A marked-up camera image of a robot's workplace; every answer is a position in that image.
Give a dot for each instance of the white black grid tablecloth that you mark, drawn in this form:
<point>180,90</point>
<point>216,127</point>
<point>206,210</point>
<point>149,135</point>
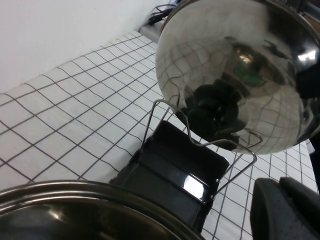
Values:
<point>75,100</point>

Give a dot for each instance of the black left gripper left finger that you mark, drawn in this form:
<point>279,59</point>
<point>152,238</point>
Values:
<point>280,212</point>

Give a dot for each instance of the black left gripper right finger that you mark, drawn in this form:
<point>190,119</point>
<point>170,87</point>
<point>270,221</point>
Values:
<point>310,86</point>

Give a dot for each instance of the steel pot lid black knob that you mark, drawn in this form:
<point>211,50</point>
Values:
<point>205,57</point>

